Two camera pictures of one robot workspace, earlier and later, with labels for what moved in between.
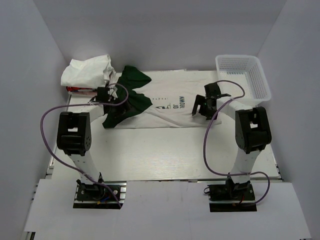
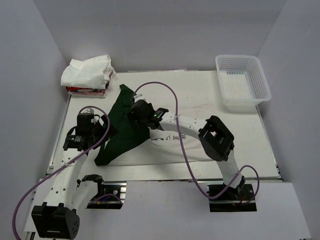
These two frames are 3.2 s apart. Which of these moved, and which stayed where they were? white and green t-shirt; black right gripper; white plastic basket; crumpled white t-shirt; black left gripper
Moved: black right gripper; white and green t-shirt; black left gripper
Stayed: white plastic basket; crumpled white t-shirt
